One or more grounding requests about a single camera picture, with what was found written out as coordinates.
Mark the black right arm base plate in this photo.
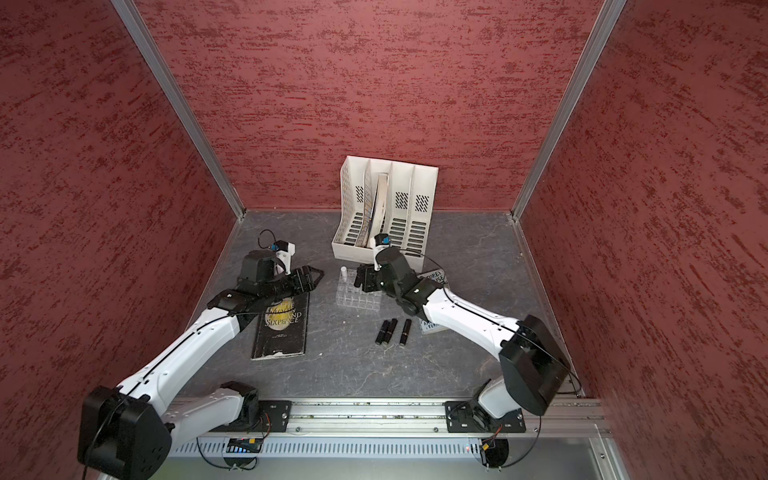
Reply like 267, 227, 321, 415
443, 400, 526, 434

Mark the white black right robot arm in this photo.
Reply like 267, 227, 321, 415
372, 246, 571, 419

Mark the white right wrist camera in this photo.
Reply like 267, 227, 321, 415
372, 233, 391, 271

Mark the white perforated file organizer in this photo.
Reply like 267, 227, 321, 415
331, 156, 439, 272

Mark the aluminium corner post right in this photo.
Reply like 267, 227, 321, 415
511, 0, 627, 224

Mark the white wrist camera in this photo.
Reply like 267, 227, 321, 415
372, 233, 391, 271
271, 240, 296, 275

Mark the clear acrylic lipstick organizer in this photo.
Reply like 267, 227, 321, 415
336, 270, 382, 312

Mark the blue storey treehouse book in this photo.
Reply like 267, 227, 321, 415
416, 268, 451, 335

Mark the aluminium corner post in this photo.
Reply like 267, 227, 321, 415
110, 0, 247, 221
511, 0, 627, 224

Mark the aluminium corner post left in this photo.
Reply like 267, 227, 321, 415
110, 0, 247, 221

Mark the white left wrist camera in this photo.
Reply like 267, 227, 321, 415
271, 240, 296, 275

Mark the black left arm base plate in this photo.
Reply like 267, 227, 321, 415
226, 400, 293, 434

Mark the black Moon and Sixpence book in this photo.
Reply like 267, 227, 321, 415
251, 293, 311, 361

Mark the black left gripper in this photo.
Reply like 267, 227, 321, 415
260, 266, 325, 304

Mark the book standing in file organizer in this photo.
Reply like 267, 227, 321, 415
355, 173, 389, 248

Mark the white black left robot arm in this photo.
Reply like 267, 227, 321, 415
77, 243, 324, 479

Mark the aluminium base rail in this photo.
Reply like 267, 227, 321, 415
173, 395, 613, 439

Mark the white ventilated cable duct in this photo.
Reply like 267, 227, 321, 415
169, 437, 482, 460

